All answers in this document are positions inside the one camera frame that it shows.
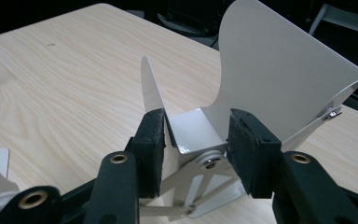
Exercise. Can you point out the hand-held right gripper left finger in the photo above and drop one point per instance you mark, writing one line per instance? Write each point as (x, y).
(115, 186)

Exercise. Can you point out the black folding chair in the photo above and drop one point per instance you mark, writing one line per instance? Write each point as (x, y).
(345, 17)

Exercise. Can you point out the white expandable metal rack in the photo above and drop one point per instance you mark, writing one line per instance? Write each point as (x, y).
(276, 68)

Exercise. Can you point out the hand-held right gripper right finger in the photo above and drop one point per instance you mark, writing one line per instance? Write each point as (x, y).
(301, 186)

